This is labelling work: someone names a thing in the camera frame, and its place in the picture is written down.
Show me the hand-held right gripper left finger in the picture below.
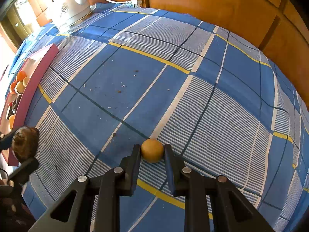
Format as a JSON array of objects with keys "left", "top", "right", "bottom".
[{"left": 28, "top": 144, "right": 142, "bottom": 232}]

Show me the white ceramic electric kettle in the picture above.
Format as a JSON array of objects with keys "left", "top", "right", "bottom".
[{"left": 47, "top": 0, "right": 93, "bottom": 33}]

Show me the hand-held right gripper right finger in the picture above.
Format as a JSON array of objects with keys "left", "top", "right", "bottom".
[{"left": 164, "top": 144, "right": 276, "bottom": 232}]

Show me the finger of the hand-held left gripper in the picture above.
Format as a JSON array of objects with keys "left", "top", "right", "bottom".
[
  {"left": 0, "top": 132, "right": 16, "bottom": 150},
  {"left": 7, "top": 158, "right": 39, "bottom": 189}
]

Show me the pink shallow tray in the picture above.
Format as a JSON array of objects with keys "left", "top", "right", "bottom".
[{"left": 0, "top": 43, "right": 59, "bottom": 167}]

